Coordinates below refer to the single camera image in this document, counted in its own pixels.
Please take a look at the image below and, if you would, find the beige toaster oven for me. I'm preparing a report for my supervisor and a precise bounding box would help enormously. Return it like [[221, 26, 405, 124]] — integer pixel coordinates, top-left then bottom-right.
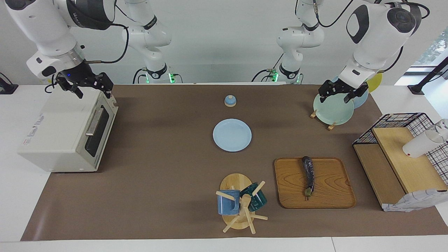
[[17, 86, 119, 173]]

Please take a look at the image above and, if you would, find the dark purple eggplant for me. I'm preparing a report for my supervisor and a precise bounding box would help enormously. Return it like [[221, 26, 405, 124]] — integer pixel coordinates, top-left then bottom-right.
[[302, 156, 315, 201]]

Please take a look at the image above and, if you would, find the light blue racked plate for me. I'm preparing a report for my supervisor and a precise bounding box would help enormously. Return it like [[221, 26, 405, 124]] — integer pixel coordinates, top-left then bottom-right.
[[331, 75, 369, 109]]

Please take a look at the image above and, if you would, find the pale green plate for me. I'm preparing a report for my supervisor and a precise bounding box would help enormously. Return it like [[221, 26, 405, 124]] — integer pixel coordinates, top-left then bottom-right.
[[313, 92, 355, 126]]

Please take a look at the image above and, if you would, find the wooden plate rack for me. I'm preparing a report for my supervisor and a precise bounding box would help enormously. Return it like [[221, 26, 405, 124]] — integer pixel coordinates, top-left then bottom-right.
[[310, 108, 337, 132]]

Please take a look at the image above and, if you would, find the yellow plate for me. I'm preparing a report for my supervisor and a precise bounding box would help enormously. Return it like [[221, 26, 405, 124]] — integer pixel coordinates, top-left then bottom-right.
[[365, 72, 383, 93]]

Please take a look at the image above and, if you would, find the white cup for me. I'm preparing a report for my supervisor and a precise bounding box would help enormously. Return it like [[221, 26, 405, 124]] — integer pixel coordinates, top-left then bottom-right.
[[402, 130, 445, 159]]

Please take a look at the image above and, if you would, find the wooden serving tray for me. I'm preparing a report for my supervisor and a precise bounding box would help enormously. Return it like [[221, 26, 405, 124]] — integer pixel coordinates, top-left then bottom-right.
[[274, 157, 357, 209]]

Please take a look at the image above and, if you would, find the clear glass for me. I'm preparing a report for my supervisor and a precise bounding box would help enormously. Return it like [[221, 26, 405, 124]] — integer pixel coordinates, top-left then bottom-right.
[[434, 119, 448, 142]]

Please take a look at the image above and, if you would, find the brown table mat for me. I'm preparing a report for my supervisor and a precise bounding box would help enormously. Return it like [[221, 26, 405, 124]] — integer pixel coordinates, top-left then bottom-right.
[[20, 83, 448, 242]]

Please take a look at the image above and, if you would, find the wooden mug tree stand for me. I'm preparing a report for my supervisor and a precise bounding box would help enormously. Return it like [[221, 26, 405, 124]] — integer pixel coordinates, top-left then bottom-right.
[[215, 173, 269, 235]]

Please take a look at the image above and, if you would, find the dark green mug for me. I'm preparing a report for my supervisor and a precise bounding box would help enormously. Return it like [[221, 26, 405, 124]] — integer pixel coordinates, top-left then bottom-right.
[[240, 182, 267, 212]]

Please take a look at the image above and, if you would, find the blue mug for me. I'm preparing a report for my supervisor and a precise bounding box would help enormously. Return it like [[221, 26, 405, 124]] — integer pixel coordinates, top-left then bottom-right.
[[217, 190, 241, 215]]

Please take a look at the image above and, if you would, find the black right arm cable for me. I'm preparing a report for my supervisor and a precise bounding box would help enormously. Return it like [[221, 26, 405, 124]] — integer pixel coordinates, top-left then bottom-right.
[[84, 7, 132, 65]]

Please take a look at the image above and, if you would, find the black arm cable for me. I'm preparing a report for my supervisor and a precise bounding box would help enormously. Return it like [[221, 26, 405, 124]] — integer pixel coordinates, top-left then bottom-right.
[[84, 7, 132, 65], [293, 0, 430, 74]]

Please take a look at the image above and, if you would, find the black base cable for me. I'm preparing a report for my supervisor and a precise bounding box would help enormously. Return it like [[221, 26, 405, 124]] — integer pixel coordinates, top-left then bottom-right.
[[251, 52, 285, 83]]

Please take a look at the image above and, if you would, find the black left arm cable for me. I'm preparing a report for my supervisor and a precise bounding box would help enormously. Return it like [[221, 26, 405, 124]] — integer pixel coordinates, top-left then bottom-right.
[[293, 0, 430, 74]]

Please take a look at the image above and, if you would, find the black clamp mount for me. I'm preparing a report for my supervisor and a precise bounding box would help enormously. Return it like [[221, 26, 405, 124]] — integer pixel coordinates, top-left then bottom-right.
[[0, 72, 19, 95]]

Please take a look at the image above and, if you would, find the black camera stand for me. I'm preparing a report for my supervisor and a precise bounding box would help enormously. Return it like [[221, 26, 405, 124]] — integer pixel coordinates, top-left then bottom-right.
[[408, 56, 448, 95]]

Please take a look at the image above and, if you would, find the wire and wood shelf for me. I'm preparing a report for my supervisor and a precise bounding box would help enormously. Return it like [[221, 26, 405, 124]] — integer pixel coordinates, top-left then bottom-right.
[[352, 112, 448, 212]]

